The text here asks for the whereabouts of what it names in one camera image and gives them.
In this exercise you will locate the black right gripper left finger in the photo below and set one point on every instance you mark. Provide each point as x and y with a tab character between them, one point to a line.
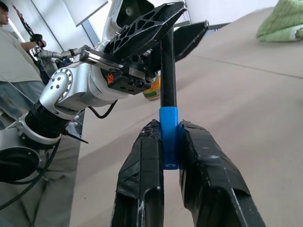
142	179

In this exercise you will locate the finger of the black ribbed left gripper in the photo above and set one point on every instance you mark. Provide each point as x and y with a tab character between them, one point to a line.
142	28
190	37

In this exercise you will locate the yellow green printed cup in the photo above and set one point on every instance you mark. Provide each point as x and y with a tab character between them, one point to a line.
152	88

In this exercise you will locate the black pen with blue cap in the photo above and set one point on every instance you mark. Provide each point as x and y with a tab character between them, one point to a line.
168	78

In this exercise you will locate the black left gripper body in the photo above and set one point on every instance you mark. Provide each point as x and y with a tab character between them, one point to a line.
123	80

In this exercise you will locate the person in light shirt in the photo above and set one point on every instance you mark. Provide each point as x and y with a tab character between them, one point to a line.
14	54

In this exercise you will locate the green towel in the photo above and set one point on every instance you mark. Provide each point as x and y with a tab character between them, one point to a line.
281	20

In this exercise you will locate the silver jointed device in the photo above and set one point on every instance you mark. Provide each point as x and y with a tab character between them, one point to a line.
56	54

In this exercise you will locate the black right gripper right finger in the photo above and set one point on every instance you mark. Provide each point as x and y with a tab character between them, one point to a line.
208	179

